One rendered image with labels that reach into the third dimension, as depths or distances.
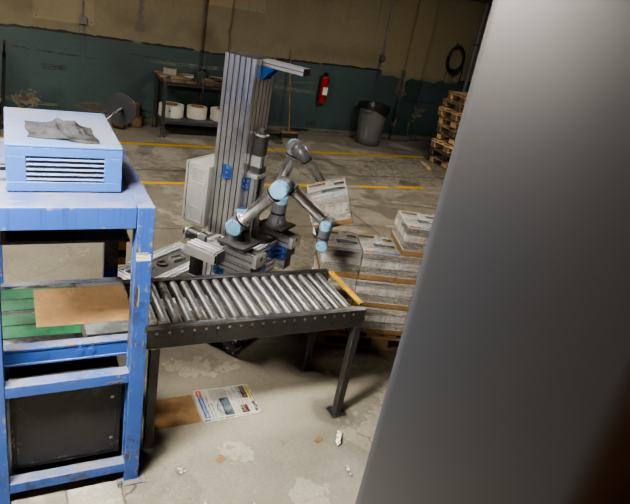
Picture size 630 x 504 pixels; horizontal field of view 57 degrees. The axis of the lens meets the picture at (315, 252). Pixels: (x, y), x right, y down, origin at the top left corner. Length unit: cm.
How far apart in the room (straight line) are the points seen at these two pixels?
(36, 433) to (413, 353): 310
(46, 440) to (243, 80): 245
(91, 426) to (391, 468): 309
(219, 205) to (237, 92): 83
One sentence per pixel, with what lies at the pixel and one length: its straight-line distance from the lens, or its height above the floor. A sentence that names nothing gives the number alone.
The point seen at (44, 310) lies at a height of 80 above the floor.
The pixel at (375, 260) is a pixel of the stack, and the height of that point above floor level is 77.
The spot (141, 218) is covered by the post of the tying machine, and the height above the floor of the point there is 150.
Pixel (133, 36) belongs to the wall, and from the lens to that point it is 1011.
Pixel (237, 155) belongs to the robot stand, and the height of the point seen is 137.
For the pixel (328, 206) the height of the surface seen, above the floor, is 116.
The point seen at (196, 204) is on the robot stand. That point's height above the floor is 92.
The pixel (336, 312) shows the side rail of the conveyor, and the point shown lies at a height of 80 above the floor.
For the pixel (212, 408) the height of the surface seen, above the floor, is 1.
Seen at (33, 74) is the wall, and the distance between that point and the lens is 1006.
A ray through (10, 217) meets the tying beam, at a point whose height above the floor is 151.
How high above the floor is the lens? 250
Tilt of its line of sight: 24 degrees down
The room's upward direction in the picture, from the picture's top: 11 degrees clockwise
